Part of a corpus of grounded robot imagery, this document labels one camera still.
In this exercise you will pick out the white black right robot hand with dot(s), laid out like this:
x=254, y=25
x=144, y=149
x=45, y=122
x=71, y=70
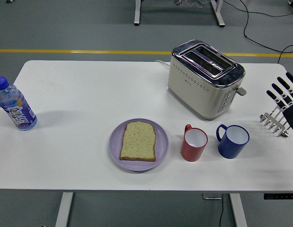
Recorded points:
x=290, y=113

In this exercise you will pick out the blue enamel cup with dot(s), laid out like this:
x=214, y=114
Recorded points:
x=229, y=149

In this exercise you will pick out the red enamel cup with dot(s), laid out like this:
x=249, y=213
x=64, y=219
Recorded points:
x=191, y=152

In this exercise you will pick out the white background desk leg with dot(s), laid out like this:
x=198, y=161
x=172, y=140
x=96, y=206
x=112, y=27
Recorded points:
x=137, y=14
x=218, y=14

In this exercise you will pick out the slice of toast bread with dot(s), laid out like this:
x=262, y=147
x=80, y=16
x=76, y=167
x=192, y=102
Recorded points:
x=138, y=142

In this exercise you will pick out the silver metal toast rack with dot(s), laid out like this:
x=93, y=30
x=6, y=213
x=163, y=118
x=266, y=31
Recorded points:
x=273, y=123

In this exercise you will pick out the black table control panel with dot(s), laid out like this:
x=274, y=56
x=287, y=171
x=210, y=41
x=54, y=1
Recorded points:
x=278, y=196

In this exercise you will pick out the cream and chrome toaster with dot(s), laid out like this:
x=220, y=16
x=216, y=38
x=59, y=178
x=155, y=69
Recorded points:
x=196, y=94

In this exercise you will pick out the white caster foot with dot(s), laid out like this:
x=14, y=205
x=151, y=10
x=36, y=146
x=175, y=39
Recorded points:
x=291, y=2

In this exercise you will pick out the white table leg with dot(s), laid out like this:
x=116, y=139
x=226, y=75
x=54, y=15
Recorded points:
x=63, y=210
x=238, y=212

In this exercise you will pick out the purple round plate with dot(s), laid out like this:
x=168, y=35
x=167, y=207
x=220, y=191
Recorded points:
x=161, y=142

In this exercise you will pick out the plastic bottle with blue label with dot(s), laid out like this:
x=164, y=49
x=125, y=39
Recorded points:
x=19, y=113

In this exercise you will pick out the grey under-table bracket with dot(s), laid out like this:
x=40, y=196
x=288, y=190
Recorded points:
x=211, y=196

